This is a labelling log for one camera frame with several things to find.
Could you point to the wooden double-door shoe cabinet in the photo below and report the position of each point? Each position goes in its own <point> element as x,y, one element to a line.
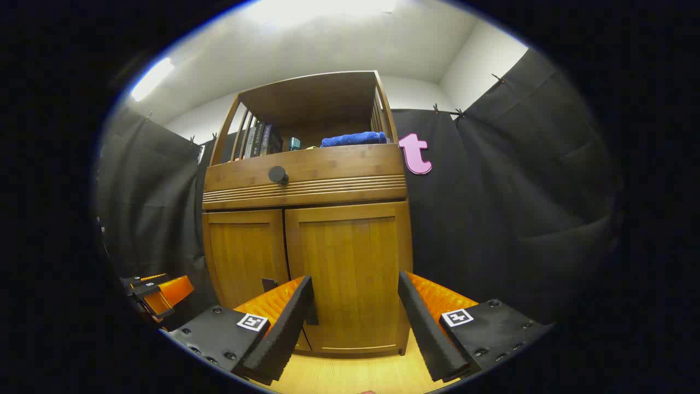
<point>311,93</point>

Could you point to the grey book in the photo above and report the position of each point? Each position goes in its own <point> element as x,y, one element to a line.
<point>250,143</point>

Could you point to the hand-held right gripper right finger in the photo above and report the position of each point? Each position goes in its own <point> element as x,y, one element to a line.
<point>426,328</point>

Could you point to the large ceiling light panel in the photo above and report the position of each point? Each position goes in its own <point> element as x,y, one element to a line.
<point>322,8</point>

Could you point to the blue-grey book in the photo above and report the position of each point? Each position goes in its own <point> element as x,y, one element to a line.
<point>266,139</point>

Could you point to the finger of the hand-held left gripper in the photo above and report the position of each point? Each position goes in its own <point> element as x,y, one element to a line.
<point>175,290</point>
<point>136,280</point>

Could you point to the wooden shoe cabinet door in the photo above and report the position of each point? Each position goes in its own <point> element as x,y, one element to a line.
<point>355,257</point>
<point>243,251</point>

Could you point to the wooden drawer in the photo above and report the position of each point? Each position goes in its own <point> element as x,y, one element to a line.
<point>339,164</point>

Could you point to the black round drawer knob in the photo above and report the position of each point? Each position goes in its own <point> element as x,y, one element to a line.
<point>278,175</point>

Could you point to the blue folded towel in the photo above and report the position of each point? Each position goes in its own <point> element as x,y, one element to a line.
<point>353,139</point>

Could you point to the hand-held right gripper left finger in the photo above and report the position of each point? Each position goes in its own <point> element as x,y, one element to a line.
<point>284,328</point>

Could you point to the teal can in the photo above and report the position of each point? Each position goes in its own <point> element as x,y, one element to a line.
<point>295,144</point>

